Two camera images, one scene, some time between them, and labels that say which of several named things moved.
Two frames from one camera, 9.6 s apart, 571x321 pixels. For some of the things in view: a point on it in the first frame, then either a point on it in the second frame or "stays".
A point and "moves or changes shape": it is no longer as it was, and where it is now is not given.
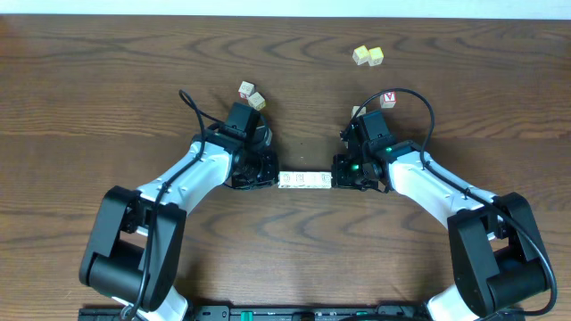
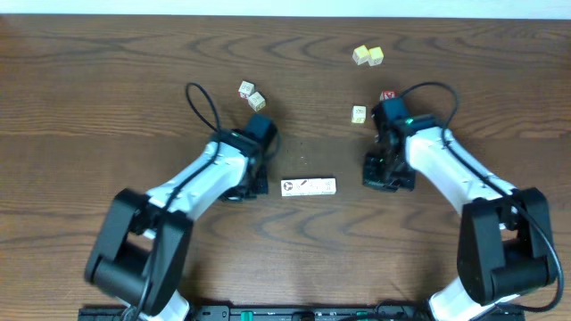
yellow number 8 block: (362, 111) stays
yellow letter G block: (257, 102) stays
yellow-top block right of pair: (376, 56) stays
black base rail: (293, 312) stays
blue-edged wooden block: (299, 178) moves or changes shape
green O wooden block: (285, 179) → (290, 187)
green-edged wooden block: (312, 179) moves or changes shape
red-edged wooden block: (245, 89) stays
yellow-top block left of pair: (360, 54) stays
